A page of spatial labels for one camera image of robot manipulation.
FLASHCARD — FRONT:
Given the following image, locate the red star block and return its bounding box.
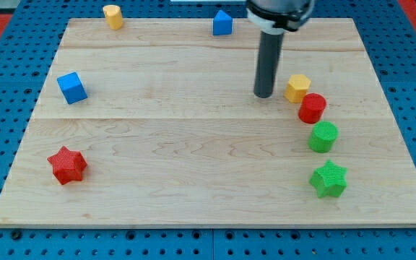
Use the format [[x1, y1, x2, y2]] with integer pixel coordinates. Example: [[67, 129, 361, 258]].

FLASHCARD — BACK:
[[47, 146, 87, 185]]

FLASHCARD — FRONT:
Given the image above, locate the blue cube block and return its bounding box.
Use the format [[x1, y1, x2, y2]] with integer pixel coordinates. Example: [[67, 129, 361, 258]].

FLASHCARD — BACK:
[[57, 72, 87, 105]]

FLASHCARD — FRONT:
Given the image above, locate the yellow hexagon block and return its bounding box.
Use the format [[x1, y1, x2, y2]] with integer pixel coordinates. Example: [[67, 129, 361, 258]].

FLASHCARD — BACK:
[[284, 74, 311, 103]]

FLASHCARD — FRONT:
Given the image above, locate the blue triangle block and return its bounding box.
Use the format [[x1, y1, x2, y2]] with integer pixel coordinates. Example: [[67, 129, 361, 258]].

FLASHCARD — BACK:
[[212, 10, 233, 36]]

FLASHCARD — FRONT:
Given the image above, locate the wooden board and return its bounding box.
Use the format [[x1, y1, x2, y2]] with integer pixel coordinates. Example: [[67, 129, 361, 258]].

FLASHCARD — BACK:
[[0, 18, 416, 229]]

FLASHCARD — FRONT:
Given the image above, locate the red cylinder block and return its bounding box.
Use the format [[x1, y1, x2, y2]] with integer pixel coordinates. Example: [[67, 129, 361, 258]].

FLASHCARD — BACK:
[[298, 93, 327, 124]]

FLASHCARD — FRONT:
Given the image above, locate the green star block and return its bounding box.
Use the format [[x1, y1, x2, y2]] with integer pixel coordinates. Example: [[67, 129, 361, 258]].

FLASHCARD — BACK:
[[309, 160, 348, 198]]

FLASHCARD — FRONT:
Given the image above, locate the green cylinder block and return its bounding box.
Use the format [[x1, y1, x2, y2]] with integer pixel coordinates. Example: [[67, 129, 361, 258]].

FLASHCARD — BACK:
[[308, 121, 339, 153]]

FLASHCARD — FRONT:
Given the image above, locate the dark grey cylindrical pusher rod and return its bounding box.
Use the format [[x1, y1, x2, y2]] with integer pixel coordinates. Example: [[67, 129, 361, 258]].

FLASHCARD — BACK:
[[253, 32, 284, 98]]

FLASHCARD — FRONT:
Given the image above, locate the yellow cylinder block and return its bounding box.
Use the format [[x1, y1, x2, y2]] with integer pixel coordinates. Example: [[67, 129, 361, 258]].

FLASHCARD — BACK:
[[103, 4, 124, 30]]

